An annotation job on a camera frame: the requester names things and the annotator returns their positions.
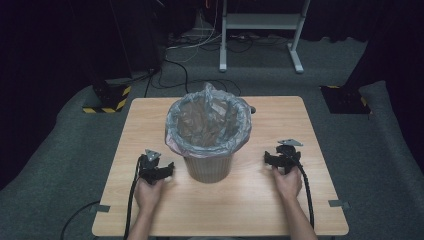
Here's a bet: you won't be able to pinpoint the grey mesh trash can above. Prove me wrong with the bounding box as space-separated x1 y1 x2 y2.
182 153 235 184

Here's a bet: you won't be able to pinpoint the grey plastic trash bag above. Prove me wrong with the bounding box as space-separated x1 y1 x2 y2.
164 81 254 160

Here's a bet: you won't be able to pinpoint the white metal stand frame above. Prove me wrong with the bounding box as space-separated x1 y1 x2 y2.
218 0 312 75

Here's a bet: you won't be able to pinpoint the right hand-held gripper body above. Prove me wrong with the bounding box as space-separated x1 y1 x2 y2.
275 138 305 175

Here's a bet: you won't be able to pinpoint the black base with striped tape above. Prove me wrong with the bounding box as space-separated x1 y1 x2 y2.
319 84 373 115
81 81 133 115

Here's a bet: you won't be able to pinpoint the black looped floor cable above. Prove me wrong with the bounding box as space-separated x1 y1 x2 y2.
143 58 243 99

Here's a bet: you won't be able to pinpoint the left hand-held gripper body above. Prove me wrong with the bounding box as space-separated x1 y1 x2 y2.
137 148 165 186

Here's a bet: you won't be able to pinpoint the grey tape piece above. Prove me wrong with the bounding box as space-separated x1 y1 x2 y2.
89 203 111 214
327 199 351 210

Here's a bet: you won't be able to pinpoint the white floor cables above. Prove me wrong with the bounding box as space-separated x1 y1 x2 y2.
164 0 223 64

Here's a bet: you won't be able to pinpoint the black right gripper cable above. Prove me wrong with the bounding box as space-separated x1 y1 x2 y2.
295 162 316 231

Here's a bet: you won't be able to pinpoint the person's right hand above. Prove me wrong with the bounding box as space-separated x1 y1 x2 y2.
271 165 303 202

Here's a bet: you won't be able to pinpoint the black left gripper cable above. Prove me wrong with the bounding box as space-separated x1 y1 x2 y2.
123 156 141 240

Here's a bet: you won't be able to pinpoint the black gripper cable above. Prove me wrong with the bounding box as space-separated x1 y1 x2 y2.
295 162 316 231
123 156 141 240

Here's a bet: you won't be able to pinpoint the person's left hand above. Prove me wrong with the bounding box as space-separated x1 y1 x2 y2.
133 177 165 215

